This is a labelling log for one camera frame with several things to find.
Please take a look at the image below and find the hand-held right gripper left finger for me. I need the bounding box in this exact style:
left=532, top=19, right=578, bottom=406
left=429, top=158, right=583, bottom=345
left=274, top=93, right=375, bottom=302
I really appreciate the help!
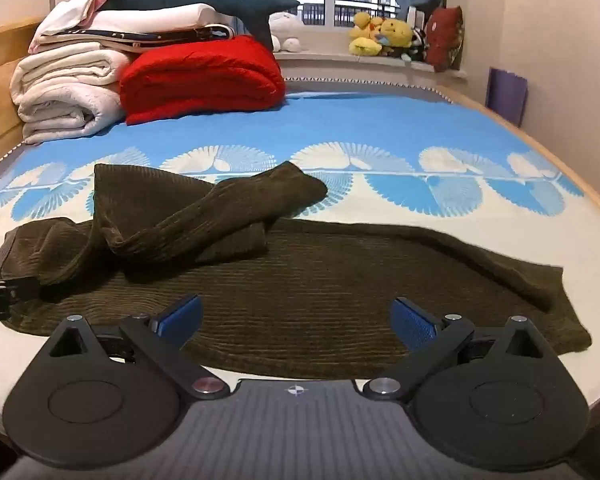
left=47, top=294, right=232, bottom=402

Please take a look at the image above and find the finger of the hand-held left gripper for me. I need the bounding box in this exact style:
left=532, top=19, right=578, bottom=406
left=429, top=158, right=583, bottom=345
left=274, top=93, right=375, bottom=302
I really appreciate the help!
left=4, top=276, right=39, bottom=307

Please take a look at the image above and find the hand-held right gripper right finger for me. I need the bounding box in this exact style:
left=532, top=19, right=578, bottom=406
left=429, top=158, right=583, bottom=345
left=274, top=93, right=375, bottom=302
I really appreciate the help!
left=362, top=297, right=549, bottom=403

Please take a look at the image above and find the white folded fleece blanket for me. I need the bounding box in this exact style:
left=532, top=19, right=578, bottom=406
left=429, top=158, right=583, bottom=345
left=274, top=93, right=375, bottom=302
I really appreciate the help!
left=10, top=42, right=132, bottom=146

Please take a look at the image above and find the blue white printed bed sheet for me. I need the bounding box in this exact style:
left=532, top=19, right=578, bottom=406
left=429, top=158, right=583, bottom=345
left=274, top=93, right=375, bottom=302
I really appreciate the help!
left=0, top=91, right=600, bottom=411

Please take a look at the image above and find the red folded blanket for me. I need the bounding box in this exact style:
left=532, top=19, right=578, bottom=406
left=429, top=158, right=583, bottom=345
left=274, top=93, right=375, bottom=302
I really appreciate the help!
left=119, top=35, right=287, bottom=126

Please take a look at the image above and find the purple board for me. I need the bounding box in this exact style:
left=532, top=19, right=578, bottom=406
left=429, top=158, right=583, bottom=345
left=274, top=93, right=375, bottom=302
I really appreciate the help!
left=485, top=66, right=529, bottom=127

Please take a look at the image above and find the navy trimmed folded cloth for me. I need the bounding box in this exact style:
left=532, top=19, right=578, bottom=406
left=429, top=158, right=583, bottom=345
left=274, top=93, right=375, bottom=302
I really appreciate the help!
left=42, top=24, right=237, bottom=55

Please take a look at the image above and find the red plush toy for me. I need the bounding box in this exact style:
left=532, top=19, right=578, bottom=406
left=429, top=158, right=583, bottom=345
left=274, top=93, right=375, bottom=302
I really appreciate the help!
left=424, top=6, right=465, bottom=73

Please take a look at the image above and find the yellow plush toy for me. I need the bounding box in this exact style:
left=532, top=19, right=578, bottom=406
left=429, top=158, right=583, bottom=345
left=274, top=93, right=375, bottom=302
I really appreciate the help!
left=379, top=18, right=415, bottom=59
left=349, top=12, right=384, bottom=57

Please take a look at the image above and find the white folded quilt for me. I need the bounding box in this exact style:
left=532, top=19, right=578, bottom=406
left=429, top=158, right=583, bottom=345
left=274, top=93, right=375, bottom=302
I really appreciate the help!
left=28, top=0, right=231, bottom=53

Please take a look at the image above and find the white plush toy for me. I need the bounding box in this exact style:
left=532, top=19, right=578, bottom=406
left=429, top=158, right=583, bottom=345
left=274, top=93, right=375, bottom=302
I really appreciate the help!
left=267, top=10, right=304, bottom=54

